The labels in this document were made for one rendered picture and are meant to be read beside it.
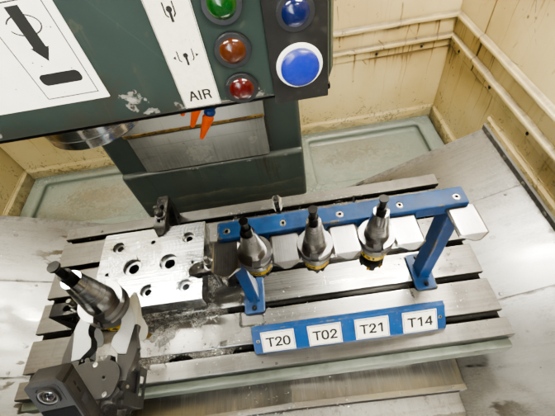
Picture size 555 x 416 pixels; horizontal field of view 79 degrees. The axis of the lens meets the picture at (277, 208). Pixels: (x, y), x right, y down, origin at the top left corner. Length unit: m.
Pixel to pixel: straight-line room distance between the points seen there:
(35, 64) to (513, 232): 1.18
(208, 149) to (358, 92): 0.76
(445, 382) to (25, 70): 1.05
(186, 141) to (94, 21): 0.93
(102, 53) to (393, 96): 1.51
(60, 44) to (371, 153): 1.48
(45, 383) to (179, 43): 0.38
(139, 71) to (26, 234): 1.41
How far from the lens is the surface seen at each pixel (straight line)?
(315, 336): 0.85
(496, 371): 1.13
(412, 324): 0.88
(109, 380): 0.53
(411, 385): 1.05
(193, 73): 0.29
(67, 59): 0.31
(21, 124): 0.36
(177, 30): 0.27
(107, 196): 1.83
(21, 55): 0.32
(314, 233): 0.56
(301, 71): 0.28
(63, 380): 0.48
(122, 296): 0.54
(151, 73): 0.29
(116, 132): 0.53
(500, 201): 1.28
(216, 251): 0.64
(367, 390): 1.01
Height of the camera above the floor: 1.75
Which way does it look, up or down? 53 degrees down
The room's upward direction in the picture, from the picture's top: 12 degrees counter-clockwise
